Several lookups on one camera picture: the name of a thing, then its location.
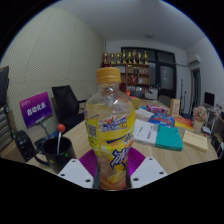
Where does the white book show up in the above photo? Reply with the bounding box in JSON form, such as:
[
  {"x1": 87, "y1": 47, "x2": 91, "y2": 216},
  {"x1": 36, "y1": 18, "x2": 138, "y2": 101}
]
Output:
[{"x1": 133, "y1": 118, "x2": 159, "y2": 147}]

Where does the purple sign on stand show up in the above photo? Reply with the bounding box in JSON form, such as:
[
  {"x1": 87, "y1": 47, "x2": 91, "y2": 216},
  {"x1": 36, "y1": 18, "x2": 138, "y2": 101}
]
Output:
[{"x1": 18, "y1": 91, "x2": 54, "y2": 138}]

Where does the pink package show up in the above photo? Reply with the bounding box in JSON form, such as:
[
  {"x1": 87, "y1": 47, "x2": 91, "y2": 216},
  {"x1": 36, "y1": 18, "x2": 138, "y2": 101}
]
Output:
[{"x1": 145, "y1": 104, "x2": 168, "y2": 115}]

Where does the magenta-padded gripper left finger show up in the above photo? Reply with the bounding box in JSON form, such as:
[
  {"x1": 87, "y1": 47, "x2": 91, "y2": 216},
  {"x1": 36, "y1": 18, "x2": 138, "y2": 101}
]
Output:
[{"x1": 57, "y1": 148, "x2": 101, "y2": 190}]

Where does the orange carton box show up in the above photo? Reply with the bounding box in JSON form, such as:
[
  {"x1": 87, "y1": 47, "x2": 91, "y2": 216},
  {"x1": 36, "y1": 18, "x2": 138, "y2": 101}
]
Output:
[{"x1": 169, "y1": 98, "x2": 181, "y2": 118}]

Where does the wooden shelf unit with trophies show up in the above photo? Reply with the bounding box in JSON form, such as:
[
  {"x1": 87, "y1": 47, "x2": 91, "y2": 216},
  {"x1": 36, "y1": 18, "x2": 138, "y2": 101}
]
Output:
[{"x1": 101, "y1": 49, "x2": 151, "y2": 94}]

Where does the blue book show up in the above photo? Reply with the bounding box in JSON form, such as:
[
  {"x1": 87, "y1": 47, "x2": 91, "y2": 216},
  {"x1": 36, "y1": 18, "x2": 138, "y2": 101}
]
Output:
[{"x1": 148, "y1": 112, "x2": 176, "y2": 128}]

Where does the pale yellow notepad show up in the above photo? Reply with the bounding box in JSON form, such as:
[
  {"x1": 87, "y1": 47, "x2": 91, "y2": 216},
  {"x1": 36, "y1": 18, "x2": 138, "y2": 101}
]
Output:
[{"x1": 182, "y1": 129, "x2": 209, "y2": 153}]

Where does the red-ball stirrer stick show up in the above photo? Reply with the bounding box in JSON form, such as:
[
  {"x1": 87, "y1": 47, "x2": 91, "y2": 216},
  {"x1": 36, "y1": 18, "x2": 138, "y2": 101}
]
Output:
[{"x1": 56, "y1": 123, "x2": 66, "y2": 156}]

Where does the flower bouquet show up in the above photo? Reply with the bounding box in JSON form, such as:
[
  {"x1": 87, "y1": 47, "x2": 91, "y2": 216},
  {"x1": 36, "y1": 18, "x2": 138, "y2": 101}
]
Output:
[{"x1": 192, "y1": 105, "x2": 208, "y2": 134}]

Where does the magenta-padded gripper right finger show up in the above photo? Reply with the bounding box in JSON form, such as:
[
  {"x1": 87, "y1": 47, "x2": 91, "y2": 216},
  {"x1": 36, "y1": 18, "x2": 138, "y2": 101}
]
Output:
[{"x1": 126, "y1": 147, "x2": 169, "y2": 190}]

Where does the black office chair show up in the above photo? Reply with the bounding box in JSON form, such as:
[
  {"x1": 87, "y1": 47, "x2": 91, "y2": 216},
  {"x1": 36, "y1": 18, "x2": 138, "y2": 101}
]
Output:
[{"x1": 51, "y1": 84, "x2": 88, "y2": 133}]

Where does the white air conditioner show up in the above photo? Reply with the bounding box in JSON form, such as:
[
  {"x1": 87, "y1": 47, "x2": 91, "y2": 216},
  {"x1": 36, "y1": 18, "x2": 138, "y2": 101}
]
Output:
[{"x1": 187, "y1": 54, "x2": 202, "y2": 67}]

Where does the white pink booklet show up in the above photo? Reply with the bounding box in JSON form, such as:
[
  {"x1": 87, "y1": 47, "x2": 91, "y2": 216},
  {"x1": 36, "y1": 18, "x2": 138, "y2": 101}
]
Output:
[{"x1": 134, "y1": 108, "x2": 154, "y2": 122}]

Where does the black framed glass door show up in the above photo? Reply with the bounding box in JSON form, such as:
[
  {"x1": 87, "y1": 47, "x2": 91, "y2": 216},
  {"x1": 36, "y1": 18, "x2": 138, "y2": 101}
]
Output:
[{"x1": 121, "y1": 47, "x2": 177, "y2": 99}]

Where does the orange book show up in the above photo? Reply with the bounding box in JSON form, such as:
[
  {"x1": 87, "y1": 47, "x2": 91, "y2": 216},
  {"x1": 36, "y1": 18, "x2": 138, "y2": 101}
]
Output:
[{"x1": 173, "y1": 115, "x2": 195, "y2": 132}]

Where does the yellow gift box red ribbon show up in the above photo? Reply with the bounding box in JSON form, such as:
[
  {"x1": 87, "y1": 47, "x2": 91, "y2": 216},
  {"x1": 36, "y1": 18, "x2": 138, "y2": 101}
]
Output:
[{"x1": 129, "y1": 95, "x2": 142, "y2": 110}]

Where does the yellow-labelled drink bottle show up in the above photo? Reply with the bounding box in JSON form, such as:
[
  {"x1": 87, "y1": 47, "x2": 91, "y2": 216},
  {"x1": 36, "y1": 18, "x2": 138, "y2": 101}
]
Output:
[{"x1": 83, "y1": 67, "x2": 137, "y2": 191}]

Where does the black monitor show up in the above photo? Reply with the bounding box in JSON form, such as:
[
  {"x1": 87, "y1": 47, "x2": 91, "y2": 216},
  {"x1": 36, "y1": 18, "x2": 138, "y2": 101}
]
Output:
[{"x1": 203, "y1": 91, "x2": 216, "y2": 108}]

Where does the striped grey chair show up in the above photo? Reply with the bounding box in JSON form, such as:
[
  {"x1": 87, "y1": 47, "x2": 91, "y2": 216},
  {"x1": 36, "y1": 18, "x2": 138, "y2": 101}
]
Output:
[{"x1": 0, "y1": 65, "x2": 16, "y2": 153}]

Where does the teal book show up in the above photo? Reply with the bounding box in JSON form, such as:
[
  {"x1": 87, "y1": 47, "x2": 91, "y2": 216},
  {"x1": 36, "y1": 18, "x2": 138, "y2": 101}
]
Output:
[{"x1": 154, "y1": 124, "x2": 184, "y2": 152}]

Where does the black mug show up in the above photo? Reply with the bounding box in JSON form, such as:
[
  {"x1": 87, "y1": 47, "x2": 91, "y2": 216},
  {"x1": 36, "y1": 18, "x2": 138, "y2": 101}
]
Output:
[{"x1": 33, "y1": 136, "x2": 78, "y2": 174}]

